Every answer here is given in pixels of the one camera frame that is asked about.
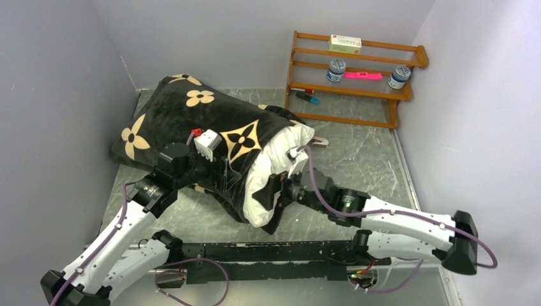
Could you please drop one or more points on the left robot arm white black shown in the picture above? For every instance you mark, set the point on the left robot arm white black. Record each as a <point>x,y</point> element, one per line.
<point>103,271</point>

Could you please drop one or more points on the white green box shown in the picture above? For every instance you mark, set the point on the white green box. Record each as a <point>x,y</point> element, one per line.
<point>344,44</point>

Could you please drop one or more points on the black pillowcase with beige flowers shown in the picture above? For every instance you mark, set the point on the black pillowcase with beige flowers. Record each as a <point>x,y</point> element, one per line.
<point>181,104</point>

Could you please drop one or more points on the white pillow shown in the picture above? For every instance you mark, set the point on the white pillow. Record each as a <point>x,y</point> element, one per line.
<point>272,159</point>

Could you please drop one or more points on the blue white jar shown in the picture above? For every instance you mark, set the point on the blue white jar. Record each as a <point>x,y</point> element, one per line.
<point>399,77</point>
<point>336,70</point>

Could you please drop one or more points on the pink highlighter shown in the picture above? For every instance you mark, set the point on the pink highlighter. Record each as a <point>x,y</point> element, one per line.
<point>362,75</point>

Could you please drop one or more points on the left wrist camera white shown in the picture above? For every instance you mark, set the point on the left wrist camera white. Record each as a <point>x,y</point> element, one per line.
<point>206,144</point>

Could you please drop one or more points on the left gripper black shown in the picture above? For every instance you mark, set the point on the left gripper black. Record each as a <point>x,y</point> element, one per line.
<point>230,175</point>

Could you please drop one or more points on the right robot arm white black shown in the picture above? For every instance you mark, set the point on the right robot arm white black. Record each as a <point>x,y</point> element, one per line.
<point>384,230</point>

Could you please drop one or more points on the red white marker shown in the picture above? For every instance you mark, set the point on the red white marker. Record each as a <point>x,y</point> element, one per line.
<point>308,91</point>

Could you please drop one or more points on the left blue white jar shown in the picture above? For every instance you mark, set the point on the left blue white jar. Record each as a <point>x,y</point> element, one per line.
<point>336,70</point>

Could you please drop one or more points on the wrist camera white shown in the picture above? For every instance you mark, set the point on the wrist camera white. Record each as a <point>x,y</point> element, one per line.
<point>298,157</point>
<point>206,144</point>

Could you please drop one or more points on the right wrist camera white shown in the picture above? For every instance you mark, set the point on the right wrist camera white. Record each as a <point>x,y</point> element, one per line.
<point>298,157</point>

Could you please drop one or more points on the wooden shelf rack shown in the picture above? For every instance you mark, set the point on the wooden shelf rack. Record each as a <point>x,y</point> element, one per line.
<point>307,69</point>

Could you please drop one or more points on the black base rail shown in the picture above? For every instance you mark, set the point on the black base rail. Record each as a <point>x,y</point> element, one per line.
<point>332,260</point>

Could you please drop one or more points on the right blue white jar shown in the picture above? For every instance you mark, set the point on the right blue white jar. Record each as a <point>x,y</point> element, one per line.
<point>399,77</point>

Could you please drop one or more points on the black blue marker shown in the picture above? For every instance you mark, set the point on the black blue marker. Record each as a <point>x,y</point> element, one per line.
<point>307,97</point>

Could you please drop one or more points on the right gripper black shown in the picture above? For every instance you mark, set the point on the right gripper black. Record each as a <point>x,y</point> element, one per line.
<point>266,194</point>

